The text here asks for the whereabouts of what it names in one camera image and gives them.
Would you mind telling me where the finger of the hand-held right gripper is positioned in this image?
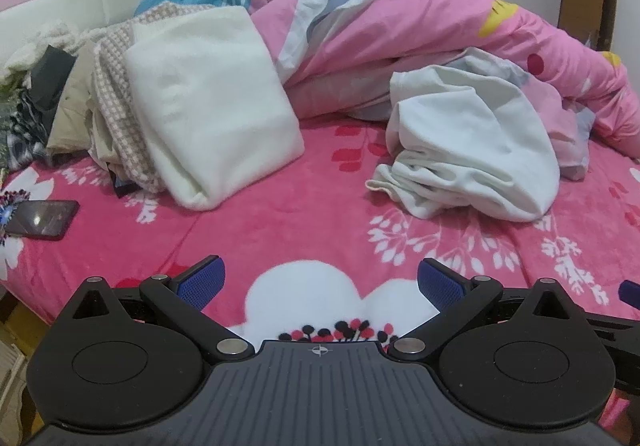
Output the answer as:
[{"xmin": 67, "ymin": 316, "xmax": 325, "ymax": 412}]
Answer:
[{"xmin": 580, "ymin": 279, "xmax": 640, "ymax": 379}]

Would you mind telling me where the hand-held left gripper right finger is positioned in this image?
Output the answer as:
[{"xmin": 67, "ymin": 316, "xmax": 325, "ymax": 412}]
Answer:
[{"xmin": 389, "ymin": 257, "xmax": 576, "ymax": 362}]

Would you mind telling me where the black smartphone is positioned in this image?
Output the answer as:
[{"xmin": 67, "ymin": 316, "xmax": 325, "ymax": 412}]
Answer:
[{"xmin": 5, "ymin": 199, "xmax": 81, "ymax": 241}]

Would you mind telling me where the black white patterned cloth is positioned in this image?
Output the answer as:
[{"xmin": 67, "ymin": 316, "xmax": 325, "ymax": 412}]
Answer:
[{"xmin": 0, "ymin": 91, "xmax": 56, "ymax": 172}]

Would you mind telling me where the white sweatshirt orange bear outline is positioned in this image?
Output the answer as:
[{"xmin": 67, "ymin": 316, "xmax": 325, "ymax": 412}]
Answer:
[{"xmin": 365, "ymin": 46, "xmax": 561, "ymax": 224}]

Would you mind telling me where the white folded fleece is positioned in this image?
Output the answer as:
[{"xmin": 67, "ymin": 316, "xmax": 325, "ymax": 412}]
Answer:
[{"xmin": 122, "ymin": 6, "xmax": 306, "ymax": 212}]

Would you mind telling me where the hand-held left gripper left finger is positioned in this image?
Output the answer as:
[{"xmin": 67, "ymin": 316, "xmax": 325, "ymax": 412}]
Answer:
[{"xmin": 69, "ymin": 255, "xmax": 253, "ymax": 362}]

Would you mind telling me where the pink floral bed blanket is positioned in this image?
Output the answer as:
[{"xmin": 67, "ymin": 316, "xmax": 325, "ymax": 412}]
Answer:
[{"xmin": 0, "ymin": 113, "xmax": 640, "ymax": 429}]

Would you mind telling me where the white fluffy cloth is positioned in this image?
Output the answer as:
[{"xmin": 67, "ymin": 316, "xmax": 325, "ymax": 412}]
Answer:
[{"xmin": 0, "ymin": 21, "xmax": 101, "ymax": 82}]

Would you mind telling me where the beige checked cloth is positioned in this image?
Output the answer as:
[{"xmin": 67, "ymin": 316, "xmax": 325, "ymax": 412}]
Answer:
[{"xmin": 92, "ymin": 1, "xmax": 211, "ymax": 194}]

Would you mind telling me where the pink patterned duvet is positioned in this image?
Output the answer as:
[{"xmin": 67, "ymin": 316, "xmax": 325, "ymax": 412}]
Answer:
[{"xmin": 135, "ymin": 0, "xmax": 640, "ymax": 182}]

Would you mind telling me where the beige garment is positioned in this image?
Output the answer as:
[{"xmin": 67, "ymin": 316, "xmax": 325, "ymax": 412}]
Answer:
[{"xmin": 47, "ymin": 41, "xmax": 126, "ymax": 162}]

